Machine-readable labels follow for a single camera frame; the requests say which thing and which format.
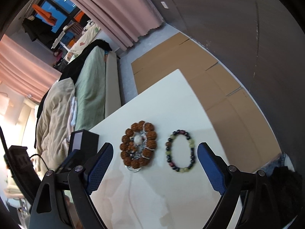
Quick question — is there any black clothing on bed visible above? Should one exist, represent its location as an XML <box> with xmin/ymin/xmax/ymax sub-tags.
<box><xmin>35</xmin><ymin>39</ymin><xmax>113</xmax><ymax>148</ymax></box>

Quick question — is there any silver chain necklace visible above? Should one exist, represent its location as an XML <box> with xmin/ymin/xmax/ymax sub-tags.
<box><xmin>128</xmin><ymin>121</ymin><xmax>156</xmax><ymax>160</ymax></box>

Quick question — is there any black jewelry box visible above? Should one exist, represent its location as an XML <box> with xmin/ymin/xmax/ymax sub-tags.
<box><xmin>68</xmin><ymin>129</ymin><xmax>99</xmax><ymax>165</ymax></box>

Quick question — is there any white wall socket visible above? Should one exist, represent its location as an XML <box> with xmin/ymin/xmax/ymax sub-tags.
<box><xmin>161</xmin><ymin>1</ymin><xmax>169</xmax><ymax>9</ymax></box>

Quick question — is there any beige blanket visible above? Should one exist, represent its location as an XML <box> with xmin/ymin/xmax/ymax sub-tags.
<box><xmin>36</xmin><ymin>78</ymin><xmax>75</xmax><ymax>174</ymax></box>

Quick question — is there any beige bed frame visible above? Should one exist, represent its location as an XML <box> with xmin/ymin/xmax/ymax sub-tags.
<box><xmin>104</xmin><ymin>51</ymin><xmax>121</xmax><ymax>117</ymax></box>

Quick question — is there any flat brown cardboard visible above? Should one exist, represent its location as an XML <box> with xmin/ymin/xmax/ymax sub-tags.
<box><xmin>131</xmin><ymin>33</ymin><xmax>281</xmax><ymax>172</ymax></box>

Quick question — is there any green bed sheet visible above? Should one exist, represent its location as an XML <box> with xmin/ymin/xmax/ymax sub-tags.
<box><xmin>75</xmin><ymin>47</ymin><xmax>106</xmax><ymax>131</ymax></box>

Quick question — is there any pink curtain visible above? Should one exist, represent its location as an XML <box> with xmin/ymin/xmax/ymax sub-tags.
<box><xmin>1</xmin><ymin>35</ymin><xmax>61</xmax><ymax>102</ymax></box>
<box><xmin>71</xmin><ymin>0</ymin><xmax>163</xmax><ymax>51</ymax></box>

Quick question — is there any white stone pendant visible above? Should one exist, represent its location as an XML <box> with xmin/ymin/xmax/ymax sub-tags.
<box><xmin>133</xmin><ymin>134</ymin><xmax>144</xmax><ymax>145</ymax></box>

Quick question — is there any silver key ring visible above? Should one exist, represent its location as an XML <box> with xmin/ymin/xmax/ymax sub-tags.
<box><xmin>125</xmin><ymin>165</ymin><xmax>143</xmax><ymax>173</ymax></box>

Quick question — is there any brown rudraksha bead bracelet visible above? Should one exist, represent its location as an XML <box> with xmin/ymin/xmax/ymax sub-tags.
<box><xmin>119</xmin><ymin>120</ymin><xmax>158</xmax><ymax>169</ymax></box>

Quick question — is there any dark green bead bracelet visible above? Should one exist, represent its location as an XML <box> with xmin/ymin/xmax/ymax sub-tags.
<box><xmin>165</xmin><ymin>129</ymin><xmax>197</xmax><ymax>173</ymax></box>

